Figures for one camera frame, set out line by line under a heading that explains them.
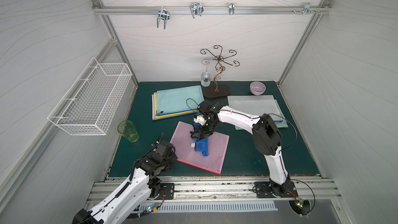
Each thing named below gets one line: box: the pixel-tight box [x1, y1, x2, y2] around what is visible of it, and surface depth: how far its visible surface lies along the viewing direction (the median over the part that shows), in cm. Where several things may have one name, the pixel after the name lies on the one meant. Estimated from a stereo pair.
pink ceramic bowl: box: [249, 80, 267, 96], surface depth 114 cm
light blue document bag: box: [155, 85, 205, 117], surface depth 113 cm
